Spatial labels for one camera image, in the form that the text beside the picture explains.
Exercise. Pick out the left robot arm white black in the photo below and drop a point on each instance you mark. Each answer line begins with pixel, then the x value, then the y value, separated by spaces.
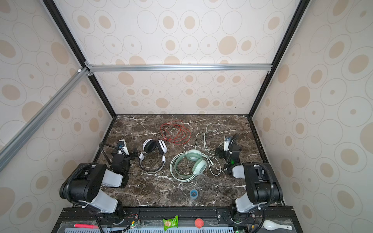
pixel 83 186

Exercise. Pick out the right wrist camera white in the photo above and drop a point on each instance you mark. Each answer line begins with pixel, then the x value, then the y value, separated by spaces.
pixel 227 141

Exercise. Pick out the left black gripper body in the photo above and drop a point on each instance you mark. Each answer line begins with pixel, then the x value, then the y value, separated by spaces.
pixel 128 156

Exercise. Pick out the black white headphones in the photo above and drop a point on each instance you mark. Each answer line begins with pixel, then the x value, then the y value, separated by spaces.
pixel 149 146

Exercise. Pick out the pink marker pen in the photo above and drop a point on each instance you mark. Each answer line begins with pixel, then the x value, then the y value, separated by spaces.
pixel 86 226

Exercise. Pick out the white ceramic spoon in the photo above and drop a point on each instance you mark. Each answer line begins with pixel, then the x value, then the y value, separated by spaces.
pixel 271 226

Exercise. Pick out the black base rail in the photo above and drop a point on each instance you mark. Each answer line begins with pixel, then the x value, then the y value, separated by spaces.
pixel 219 215

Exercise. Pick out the green snack packet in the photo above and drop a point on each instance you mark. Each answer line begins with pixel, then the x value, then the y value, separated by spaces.
pixel 171 223

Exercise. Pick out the diagonal aluminium frame bar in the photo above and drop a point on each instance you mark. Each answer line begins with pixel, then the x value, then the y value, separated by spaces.
pixel 21 138

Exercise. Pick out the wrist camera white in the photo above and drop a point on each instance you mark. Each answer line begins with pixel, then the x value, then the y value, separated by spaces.
pixel 122 148
pixel 227 141

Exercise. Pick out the blue tape roll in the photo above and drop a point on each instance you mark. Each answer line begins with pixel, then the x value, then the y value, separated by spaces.
pixel 193 194

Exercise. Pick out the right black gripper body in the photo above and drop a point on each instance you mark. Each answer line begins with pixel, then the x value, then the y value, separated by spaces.
pixel 223 153

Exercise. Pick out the red ball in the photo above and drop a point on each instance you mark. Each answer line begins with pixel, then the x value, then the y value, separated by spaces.
pixel 199 223

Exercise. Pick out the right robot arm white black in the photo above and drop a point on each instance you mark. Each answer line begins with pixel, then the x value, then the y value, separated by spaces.
pixel 262 186

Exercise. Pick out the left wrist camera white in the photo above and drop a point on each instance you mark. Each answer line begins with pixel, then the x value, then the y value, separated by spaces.
pixel 122 148

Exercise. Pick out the horizontal aluminium frame bar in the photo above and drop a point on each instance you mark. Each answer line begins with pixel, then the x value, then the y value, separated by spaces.
pixel 182 67

